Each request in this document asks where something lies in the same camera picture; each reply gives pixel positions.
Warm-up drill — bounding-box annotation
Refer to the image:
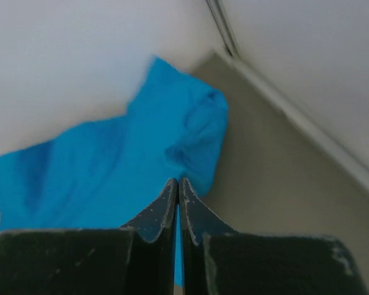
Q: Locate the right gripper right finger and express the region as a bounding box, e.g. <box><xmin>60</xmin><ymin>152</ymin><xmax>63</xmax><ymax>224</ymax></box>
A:
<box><xmin>178</xmin><ymin>178</ymin><xmax>368</xmax><ymax>294</ymax></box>

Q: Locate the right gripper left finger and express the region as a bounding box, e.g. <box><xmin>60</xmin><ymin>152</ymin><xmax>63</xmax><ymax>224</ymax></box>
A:
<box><xmin>0</xmin><ymin>179</ymin><xmax>178</xmax><ymax>294</ymax></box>

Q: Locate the blue t shirt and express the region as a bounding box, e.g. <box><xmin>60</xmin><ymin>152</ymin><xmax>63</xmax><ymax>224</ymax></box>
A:
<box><xmin>0</xmin><ymin>58</ymin><xmax>228</xmax><ymax>283</ymax></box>

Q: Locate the right aluminium frame post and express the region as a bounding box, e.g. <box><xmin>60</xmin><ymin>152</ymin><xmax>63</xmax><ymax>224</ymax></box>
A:
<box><xmin>209</xmin><ymin>1</ymin><xmax>369</xmax><ymax>191</ymax></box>

